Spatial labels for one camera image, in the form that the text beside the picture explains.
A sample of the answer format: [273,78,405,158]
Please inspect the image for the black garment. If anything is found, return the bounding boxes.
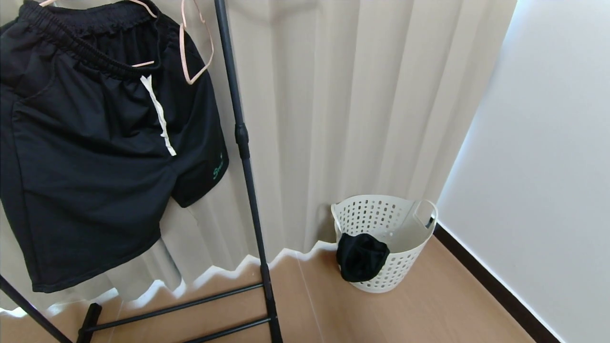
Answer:
[336,232,391,282]

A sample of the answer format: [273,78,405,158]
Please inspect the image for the pink clothes hanger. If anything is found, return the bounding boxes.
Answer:
[39,0,159,68]
[180,0,215,86]

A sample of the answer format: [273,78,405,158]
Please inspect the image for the black shorts with white cord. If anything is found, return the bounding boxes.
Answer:
[0,0,230,293]

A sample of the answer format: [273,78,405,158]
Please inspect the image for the black clothes rack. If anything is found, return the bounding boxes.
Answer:
[0,0,284,343]

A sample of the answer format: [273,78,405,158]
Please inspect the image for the white laundry basket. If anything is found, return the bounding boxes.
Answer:
[331,194,439,293]

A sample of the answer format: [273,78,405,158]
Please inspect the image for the beige curtain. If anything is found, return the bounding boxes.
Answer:
[0,0,518,313]

